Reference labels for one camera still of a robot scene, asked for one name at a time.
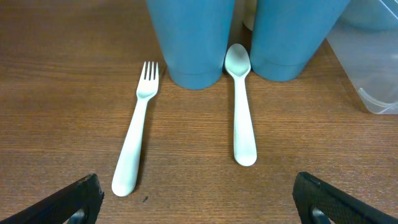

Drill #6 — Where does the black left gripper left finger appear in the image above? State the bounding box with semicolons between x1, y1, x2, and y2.
1;174;104;224

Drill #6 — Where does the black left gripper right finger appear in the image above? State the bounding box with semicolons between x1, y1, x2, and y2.
292;172;397;224

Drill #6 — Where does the blue plastic cup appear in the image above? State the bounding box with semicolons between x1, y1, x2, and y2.
146;0;235;90
250;0;349;82

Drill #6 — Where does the blue plastic bowl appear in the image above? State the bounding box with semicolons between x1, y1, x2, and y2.
340;0;397;30

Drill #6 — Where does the cream plastic cup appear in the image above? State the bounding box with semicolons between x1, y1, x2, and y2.
243;0;257;31

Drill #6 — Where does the clear plastic container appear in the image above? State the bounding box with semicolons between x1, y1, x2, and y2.
327;18;397;114

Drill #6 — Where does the white plastic fork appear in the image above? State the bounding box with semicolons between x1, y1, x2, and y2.
111;62;159;197

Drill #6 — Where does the white plastic spoon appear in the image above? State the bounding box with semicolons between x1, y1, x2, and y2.
224;44;257;166

